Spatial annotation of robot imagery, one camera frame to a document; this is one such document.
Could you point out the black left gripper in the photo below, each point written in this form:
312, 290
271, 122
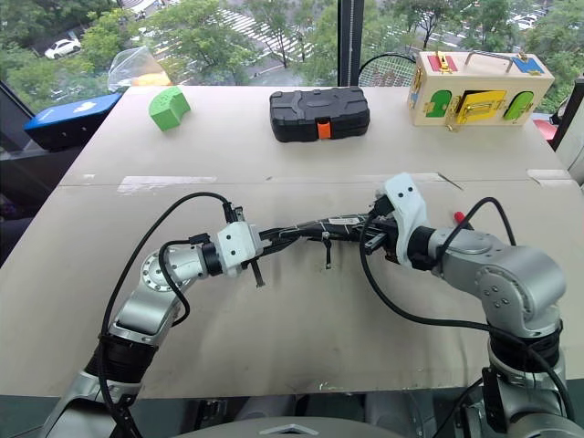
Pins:
267, 242

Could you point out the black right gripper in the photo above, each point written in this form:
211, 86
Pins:
391, 232

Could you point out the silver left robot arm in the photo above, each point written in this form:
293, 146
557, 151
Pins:
141, 315

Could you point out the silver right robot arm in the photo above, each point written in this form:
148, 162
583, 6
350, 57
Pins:
506, 278

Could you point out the black tool case orange latch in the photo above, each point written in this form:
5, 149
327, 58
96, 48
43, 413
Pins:
315, 107

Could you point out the badminton racket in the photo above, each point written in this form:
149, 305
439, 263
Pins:
388, 70

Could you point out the wooden lock box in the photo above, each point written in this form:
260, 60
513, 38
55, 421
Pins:
470, 77

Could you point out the grey robot torso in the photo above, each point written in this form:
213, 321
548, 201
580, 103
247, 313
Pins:
296, 429

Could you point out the green foam block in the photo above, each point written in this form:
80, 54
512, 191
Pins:
166, 107

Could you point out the red object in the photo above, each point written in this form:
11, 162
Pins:
545, 128

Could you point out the clear plastic bag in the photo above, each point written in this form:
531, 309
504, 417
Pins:
132, 64

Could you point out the blue box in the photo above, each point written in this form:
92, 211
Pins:
68, 118

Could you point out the white car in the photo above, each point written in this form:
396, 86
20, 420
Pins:
61, 48

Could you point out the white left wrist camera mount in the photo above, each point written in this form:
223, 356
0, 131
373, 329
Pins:
237, 246

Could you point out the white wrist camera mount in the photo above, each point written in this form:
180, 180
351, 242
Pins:
406, 201
237, 246

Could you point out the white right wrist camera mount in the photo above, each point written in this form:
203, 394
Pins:
406, 201

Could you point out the dark window frame post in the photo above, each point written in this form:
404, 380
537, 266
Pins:
349, 41

